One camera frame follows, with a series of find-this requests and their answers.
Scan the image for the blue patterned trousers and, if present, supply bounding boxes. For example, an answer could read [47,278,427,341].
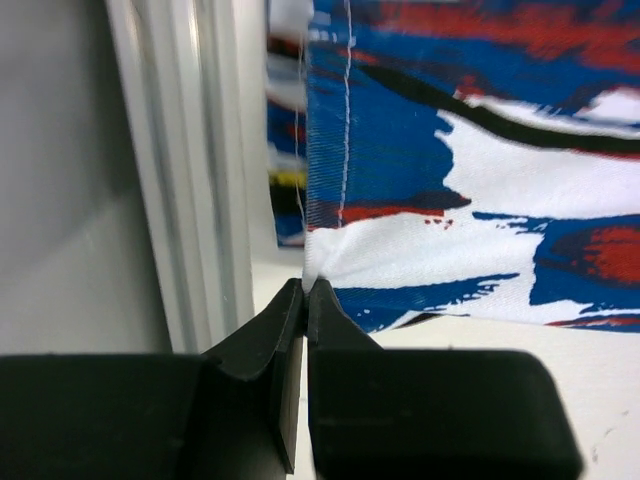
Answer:
[265,1,639,333]

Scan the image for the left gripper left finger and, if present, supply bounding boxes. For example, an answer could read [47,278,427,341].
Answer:
[1,279,304,479]

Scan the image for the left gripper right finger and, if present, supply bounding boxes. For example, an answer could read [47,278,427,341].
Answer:
[307,279,583,479]

